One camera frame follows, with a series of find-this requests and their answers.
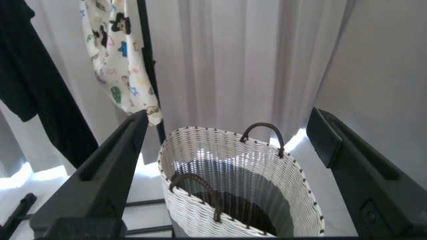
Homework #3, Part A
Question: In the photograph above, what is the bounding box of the cream printed garment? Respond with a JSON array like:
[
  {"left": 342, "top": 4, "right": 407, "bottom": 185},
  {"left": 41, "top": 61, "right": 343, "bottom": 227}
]
[{"left": 79, "top": 0, "right": 163, "bottom": 127}]

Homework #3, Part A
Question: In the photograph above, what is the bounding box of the black garment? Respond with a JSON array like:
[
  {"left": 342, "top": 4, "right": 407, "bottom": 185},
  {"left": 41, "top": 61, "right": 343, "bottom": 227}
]
[{"left": 0, "top": 0, "right": 100, "bottom": 169}]

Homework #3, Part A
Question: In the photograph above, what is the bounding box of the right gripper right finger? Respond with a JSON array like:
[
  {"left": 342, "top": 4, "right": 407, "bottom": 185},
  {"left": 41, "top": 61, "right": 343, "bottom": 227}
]
[{"left": 306, "top": 106, "right": 427, "bottom": 238}]

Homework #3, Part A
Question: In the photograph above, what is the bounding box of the black clothes rack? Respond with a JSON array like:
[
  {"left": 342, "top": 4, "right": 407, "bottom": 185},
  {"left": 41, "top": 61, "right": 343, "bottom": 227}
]
[{"left": 0, "top": 0, "right": 174, "bottom": 239}]

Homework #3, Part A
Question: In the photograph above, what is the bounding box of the white curtain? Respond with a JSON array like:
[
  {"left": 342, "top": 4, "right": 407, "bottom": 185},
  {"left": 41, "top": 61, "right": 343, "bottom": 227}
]
[{"left": 0, "top": 0, "right": 356, "bottom": 179}]

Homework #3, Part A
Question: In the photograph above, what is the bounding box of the white laundry basket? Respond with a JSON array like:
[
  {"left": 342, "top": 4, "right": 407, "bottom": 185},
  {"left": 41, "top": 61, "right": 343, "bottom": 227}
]
[{"left": 157, "top": 122, "right": 326, "bottom": 238}]

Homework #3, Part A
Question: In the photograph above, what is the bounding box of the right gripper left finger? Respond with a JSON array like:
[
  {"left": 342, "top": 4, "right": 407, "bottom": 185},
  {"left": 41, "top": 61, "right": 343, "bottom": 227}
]
[{"left": 29, "top": 109, "right": 150, "bottom": 239}]

